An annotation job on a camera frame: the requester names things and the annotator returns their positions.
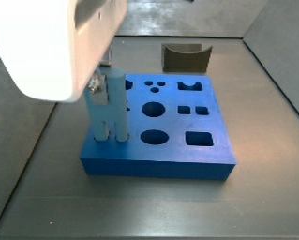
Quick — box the blue foam shape-sorting block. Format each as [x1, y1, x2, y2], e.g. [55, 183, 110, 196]
[81, 73, 237, 180]

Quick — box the light blue square-circle peg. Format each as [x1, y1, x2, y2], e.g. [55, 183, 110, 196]
[85, 67, 130, 142]

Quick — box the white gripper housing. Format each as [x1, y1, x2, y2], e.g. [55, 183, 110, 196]
[0, 0, 129, 105]

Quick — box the black curved holder stand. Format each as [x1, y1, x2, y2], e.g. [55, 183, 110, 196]
[162, 43, 213, 73]

